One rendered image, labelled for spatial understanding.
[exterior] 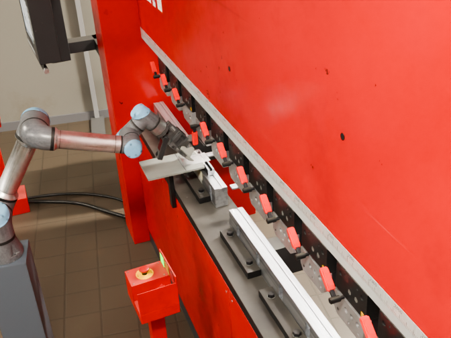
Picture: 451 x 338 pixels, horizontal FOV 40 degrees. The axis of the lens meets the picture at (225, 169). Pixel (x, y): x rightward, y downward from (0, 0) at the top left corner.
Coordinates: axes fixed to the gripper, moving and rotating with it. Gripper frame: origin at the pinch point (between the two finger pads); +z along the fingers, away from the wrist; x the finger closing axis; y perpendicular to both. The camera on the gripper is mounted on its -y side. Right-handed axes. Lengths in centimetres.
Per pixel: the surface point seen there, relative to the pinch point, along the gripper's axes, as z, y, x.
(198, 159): 4.1, 2.3, -1.4
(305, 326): 9, -3, -110
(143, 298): -7, -44, -59
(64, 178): 46, -103, 195
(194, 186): 8.5, -7.6, -7.7
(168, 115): 9, 2, 60
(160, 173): -8.1, -12.6, -5.4
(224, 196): 12.6, -0.1, -24.1
